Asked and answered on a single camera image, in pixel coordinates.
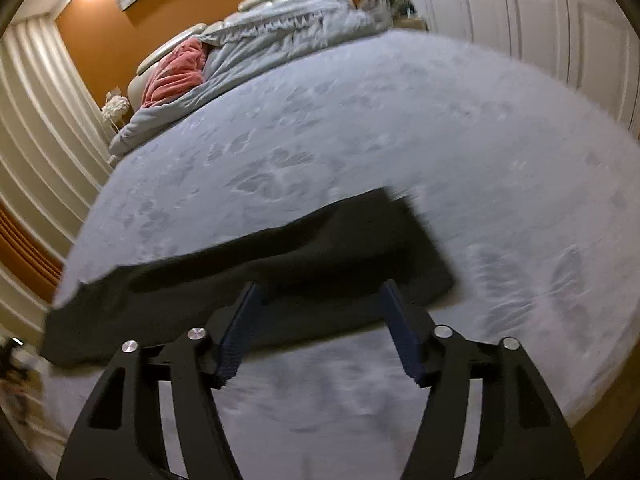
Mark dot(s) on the white flower lamp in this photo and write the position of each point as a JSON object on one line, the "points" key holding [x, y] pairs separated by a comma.
{"points": [[115, 109]]}

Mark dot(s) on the white wardrobe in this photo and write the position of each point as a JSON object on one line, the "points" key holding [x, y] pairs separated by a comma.
{"points": [[589, 45]]}

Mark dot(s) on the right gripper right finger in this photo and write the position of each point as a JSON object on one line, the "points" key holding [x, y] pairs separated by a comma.
{"points": [[522, 433]]}

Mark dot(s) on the black pants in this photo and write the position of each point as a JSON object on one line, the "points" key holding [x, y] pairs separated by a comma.
{"points": [[318, 276]]}

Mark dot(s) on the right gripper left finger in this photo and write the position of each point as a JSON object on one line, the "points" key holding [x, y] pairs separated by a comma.
{"points": [[119, 433]]}

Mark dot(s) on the grey ruffled duvet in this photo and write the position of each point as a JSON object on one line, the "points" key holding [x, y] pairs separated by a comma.
{"points": [[249, 44]]}

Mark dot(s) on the pink blanket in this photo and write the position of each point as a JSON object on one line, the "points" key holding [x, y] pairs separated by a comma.
{"points": [[177, 73]]}

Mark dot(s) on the cream pleated curtain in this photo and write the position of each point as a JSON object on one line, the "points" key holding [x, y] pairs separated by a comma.
{"points": [[53, 165]]}

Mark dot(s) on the grey butterfly bedspread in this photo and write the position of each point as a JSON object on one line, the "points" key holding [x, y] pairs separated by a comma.
{"points": [[529, 190]]}

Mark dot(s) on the grey clothes pile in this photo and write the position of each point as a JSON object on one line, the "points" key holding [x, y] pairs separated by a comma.
{"points": [[392, 9]]}

